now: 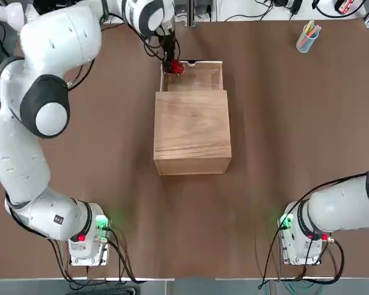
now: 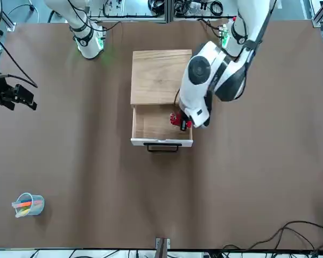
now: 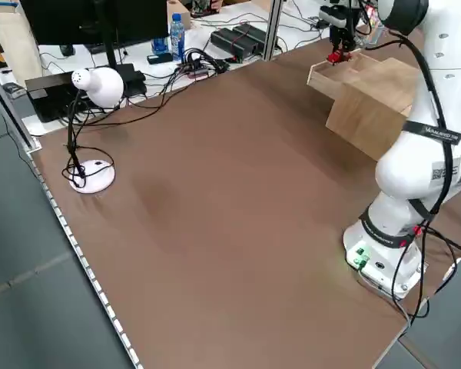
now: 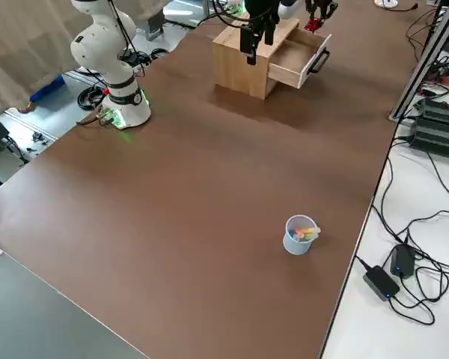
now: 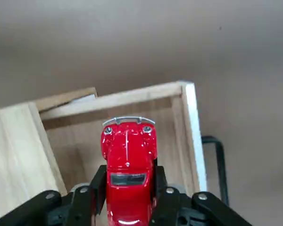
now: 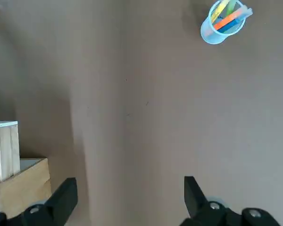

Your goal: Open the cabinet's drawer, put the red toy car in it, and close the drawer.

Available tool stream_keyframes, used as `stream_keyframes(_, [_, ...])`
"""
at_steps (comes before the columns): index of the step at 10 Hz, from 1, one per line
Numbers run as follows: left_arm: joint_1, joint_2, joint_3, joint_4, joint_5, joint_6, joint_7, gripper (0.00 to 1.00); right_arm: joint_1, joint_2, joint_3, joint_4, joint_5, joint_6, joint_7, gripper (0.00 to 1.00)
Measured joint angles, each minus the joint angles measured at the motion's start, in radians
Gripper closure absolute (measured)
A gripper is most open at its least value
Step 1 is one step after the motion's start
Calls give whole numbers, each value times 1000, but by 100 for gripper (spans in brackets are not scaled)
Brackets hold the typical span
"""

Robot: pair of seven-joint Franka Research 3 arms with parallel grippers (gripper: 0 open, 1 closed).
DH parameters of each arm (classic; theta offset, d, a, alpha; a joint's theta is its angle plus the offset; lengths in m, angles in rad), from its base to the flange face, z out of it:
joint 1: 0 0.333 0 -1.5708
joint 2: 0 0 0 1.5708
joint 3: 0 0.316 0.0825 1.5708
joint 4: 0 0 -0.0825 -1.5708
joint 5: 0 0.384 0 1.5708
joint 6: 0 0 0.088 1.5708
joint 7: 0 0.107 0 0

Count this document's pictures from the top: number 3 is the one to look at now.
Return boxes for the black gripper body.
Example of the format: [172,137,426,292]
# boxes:
[328,22,361,49]

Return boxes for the white-fronted wooden drawer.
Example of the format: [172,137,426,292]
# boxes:
[307,52,387,101]

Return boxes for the wooden cabinet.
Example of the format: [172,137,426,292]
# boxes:
[325,57,422,161]

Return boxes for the black open box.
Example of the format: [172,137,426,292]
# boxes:
[24,71,86,124]

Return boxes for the translucent pen cup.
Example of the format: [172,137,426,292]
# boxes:
[360,23,383,45]

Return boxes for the black power supply box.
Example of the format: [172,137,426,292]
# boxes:
[210,27,257,62]
[232,22,269,53]

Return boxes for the blue-label water bottle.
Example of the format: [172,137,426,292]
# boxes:
[170,13,187,62]

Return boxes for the white desk lamp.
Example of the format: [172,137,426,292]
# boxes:
[61,67,126,194]

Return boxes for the black computer monitor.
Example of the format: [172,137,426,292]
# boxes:
[18,0,170,84]

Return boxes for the aluminium frame post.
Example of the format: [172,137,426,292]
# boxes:
[261,0,284,62]
[0,59,42,154]

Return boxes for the cable hub with plugs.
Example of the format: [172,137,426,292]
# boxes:
[179,48,231,81]

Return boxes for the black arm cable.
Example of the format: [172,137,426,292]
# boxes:
[383,32,461,322]

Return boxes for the black lamp cable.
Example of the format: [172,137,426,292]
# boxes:
[61,65,231,189]

